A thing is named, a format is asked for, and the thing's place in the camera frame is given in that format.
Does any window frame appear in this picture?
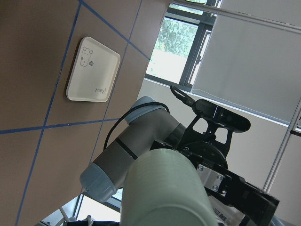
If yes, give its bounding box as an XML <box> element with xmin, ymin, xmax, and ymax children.
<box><xmin>145</xmin><ymin>3</ymin><xmax>217</xmax><ymax>91</ymax></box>

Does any white rabbit tray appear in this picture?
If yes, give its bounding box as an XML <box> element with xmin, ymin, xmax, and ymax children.
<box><xmin>66</xmin><ymin>37</ymin><xmax>121</xmax><ymax>103</ymax></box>

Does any mint green cup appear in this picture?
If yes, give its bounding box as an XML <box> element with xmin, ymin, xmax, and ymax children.
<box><xmin>120</xmin><ymin>149</ymin><xmax>218</xmax><ymax>226</ymax></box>

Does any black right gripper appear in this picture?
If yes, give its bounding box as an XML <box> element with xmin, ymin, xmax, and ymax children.
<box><xmin>150</xmin><ymin>138</ymin><xmax>280</xmax><ymax>224</ymax></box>

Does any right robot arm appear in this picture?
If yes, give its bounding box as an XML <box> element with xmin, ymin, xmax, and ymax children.
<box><xmin>80</xmin><ymin>97</ymin><xmax>279</xmax><ymax>226</ymax></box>

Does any white roller blind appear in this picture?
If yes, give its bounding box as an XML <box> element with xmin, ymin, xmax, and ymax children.
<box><xmin>192</xmin><ymin>16</ymin><xmax>301</xmax><ymax>123</ymax></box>

